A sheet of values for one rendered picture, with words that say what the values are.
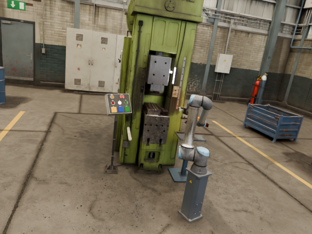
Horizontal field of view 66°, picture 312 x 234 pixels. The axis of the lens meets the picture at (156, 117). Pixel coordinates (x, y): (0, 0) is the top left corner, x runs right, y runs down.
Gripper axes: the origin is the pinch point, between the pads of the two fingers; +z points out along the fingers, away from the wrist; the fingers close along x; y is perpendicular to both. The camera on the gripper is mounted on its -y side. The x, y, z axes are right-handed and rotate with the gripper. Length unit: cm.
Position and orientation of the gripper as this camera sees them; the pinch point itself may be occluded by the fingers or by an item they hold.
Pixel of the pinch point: (183, 108)
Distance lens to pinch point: 347.9
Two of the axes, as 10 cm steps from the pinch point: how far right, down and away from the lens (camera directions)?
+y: -3.5, 9.4, -0.1
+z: -3.1, -1.1, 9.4
